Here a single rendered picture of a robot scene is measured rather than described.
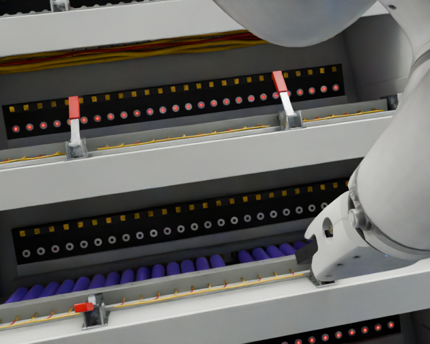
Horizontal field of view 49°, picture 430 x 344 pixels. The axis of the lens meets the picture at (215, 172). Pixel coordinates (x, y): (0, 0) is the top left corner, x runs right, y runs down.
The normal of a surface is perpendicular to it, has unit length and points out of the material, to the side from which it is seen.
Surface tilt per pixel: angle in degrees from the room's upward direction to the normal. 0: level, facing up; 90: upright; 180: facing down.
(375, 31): 90
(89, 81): 90
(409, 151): 95
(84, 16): 107
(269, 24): 147
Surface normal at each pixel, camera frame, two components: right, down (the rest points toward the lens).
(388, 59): -0.98, 0.14
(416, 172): -0.88, 0.41
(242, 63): 0.08, -0.21
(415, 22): -0.56, 0.79
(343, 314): 0.13, 0.07
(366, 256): 0.07, 0.88
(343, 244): -0.78, 0.42
